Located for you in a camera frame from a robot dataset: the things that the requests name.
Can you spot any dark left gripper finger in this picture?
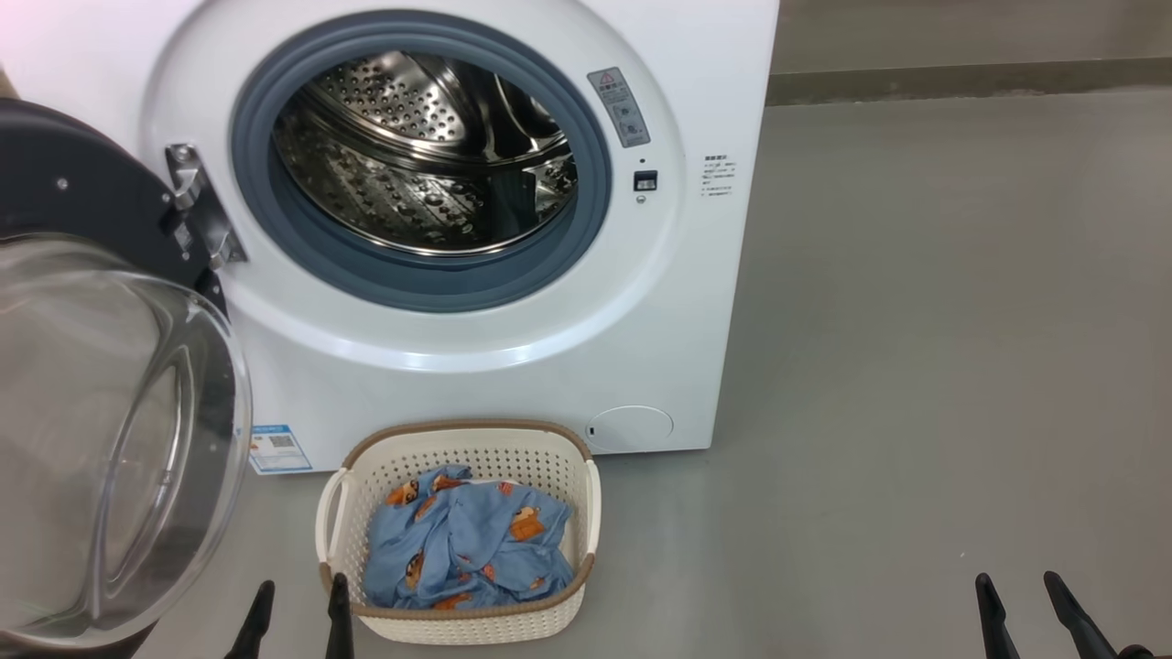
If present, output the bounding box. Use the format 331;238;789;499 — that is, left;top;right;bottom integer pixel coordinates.
224;579;276;659
325;573;355;659

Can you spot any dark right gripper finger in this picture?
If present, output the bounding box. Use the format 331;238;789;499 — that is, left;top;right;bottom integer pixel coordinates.
975;573;1020;659
1044;571;1120;659

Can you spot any black round glass washer door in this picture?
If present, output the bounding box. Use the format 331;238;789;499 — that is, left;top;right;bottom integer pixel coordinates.
0;96;255;654

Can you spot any white front-load washing machine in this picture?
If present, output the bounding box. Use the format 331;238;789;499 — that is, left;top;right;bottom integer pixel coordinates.
0;0;781;475

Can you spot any metal door hinge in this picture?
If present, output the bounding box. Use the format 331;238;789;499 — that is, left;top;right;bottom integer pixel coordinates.
165;144;246;269

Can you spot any cream perforated laundry basket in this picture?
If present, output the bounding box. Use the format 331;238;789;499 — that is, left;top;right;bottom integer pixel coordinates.
315;419;602;645

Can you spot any blue energy label sticker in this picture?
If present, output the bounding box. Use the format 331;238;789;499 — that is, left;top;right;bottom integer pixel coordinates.
249;424;301;474

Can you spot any round white filter cover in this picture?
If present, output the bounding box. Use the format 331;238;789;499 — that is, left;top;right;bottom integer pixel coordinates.
586;405;675;452

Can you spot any grey warning sticker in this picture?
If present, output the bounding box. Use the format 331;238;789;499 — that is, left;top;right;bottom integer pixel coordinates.
587;67;652;148

